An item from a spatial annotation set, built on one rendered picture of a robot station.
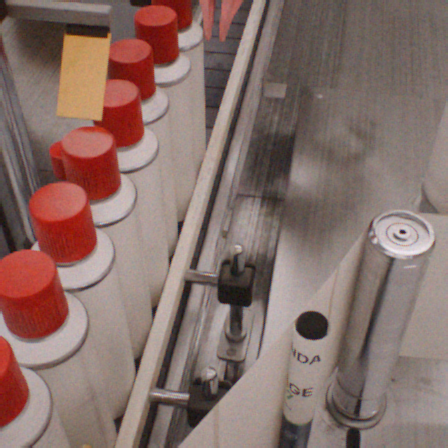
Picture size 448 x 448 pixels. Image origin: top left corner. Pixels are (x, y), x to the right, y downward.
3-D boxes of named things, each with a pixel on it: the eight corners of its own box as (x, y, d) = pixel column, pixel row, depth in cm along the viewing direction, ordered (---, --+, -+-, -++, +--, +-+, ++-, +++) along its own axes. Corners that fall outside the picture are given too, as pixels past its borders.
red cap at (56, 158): (87, 174, 77) (83, 152, 74) (58, 183, 76) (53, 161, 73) (78, 157, 79) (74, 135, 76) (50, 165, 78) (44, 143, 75)
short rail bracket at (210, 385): (226, 472, 52) (227, 393, 44) (148, 459, 53) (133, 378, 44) (233, 435, 55) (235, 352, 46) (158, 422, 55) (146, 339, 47)
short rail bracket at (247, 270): (249, 351, 60) (253, 262, 52) (216, 346, 61) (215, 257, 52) (254, 322, 62) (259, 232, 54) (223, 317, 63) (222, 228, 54)
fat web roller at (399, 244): (385, 434, 49) (446, 267, 36) (322, 424, 50) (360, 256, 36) (386, 381, 52) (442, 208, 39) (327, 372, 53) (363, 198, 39)
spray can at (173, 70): (187, 232, 63) (177, 36, 49) (135, 221, 64) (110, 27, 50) (203, 195, 67) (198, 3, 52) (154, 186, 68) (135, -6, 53)
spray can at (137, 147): (169, 314, 57) (150, 116, 42) (108, 314, 57) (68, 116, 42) (173, 267, 60) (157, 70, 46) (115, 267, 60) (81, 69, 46)
